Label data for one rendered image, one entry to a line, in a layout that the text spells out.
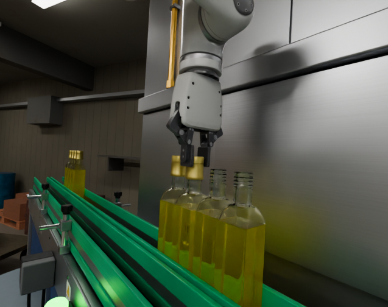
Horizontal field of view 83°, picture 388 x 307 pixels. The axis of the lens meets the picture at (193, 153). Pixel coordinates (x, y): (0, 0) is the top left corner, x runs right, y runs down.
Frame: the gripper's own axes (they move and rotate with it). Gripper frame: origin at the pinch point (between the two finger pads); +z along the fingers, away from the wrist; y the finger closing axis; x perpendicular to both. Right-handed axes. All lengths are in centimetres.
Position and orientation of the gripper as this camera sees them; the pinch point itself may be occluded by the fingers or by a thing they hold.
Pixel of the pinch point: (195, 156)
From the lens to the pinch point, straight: 42.8
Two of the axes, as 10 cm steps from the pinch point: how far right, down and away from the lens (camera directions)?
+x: 6.4, 0.2, -7.7
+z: -0.6, 10.0, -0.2
